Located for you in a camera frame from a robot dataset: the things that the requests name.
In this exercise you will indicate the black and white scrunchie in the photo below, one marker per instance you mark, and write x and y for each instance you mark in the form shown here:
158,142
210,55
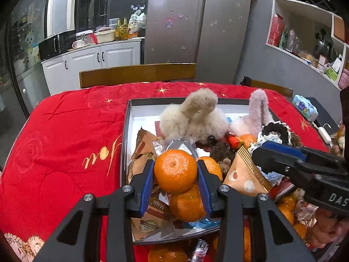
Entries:
272,131

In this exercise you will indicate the blue printed tissue pack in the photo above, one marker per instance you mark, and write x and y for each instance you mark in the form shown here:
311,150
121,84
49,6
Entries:
305,107

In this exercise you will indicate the white mug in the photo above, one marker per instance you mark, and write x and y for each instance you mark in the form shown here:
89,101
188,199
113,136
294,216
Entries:
78,43

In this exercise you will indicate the pink fluffy hair claw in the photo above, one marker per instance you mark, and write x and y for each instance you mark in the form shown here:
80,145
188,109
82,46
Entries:
257,109

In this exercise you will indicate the red flat packet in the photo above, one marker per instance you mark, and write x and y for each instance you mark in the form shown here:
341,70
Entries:
283,188

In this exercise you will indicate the glass sliding door with stickers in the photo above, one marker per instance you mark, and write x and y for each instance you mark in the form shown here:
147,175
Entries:
16,46

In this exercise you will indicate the white plastic bag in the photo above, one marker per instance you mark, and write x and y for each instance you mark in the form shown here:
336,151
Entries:
136,21

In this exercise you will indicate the white wall shelf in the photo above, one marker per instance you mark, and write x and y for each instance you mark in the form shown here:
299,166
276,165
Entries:
302,16

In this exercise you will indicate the yellow glass bottle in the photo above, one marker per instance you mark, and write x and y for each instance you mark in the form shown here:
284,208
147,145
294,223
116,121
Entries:
118,30
125,29

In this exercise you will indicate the blue crochet scrunchie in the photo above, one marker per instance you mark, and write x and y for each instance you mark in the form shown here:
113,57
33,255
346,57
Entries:
271,175

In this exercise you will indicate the black notebook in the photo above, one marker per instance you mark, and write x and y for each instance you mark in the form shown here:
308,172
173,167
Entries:
324,114

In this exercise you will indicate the cream plastic basin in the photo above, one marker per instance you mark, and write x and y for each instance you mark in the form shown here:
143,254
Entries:
105,36

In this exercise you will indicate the pile of tangerines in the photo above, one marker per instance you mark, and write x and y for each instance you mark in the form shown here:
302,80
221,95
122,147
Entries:
188,204

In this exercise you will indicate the pink pouch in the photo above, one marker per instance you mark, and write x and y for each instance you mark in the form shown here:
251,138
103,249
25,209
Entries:
344,77

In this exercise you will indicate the beige fluffy hair claw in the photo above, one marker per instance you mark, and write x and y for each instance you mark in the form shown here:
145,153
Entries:
193,114

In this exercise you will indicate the white power adapter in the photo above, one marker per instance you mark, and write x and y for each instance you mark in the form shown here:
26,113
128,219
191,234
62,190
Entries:
324,134

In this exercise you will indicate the dark red candy bar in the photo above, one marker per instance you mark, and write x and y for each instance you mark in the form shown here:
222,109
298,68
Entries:
199,249

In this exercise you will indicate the dark shallow gift box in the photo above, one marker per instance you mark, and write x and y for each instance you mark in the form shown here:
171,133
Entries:
141,114

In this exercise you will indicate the red carton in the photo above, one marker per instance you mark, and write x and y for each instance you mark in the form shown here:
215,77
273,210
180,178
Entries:
275,30

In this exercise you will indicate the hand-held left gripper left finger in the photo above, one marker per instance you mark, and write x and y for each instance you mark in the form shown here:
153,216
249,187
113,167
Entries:
146,193

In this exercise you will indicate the single orange tangerine fruit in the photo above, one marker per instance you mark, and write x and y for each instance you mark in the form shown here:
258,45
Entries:
175,170

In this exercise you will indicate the brown snack packets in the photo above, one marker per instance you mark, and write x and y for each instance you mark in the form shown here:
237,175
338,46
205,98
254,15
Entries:
144,147

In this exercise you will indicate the beige triangular snack packet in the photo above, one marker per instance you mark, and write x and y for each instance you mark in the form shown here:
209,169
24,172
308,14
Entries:
242,172

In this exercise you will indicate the white kitchen cabinet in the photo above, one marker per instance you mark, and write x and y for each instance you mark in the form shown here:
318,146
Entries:
90,62

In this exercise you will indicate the brown crochet scrunchie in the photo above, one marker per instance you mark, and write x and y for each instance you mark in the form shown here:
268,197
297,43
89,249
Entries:
295,139

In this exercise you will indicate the silver double door fridge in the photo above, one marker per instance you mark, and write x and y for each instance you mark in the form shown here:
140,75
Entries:
196,27

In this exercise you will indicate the round clear lid tin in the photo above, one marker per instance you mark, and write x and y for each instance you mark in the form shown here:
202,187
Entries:
181,146

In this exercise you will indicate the red printed blanket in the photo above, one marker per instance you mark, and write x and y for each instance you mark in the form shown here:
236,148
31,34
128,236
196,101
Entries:
68,142

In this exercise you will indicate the small cream toy figures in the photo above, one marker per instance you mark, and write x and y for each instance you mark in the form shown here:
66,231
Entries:
338,142

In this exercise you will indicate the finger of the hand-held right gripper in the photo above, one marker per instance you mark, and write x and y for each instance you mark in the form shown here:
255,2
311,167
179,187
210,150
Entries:
283,148
272,162

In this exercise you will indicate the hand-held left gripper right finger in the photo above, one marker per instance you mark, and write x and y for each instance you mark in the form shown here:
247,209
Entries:
204,193

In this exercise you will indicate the black microwave oven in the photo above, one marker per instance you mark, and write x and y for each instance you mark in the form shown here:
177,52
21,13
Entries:
54,45

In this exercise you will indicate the person's right hand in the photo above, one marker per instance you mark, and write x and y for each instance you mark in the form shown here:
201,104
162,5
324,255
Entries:
325,223

